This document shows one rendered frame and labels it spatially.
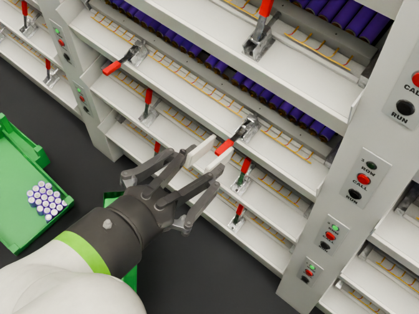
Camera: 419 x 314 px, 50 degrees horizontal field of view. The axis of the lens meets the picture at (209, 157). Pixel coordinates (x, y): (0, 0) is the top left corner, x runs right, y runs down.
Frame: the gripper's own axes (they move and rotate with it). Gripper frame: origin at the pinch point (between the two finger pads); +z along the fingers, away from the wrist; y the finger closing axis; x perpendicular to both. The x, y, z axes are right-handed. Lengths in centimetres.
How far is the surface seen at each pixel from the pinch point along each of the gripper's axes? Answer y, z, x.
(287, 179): 11.6, 6.8, -0.7
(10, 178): -55, -1, -55
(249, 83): -3.4, 13.8, 6.0
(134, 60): -24.4, 8.4, 0.1
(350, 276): 29.8, 11.6, -16.9
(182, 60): -16.1, 11.5, 4.0
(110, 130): -40, 21, -39
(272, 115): 3.6, 10.8, 5.3
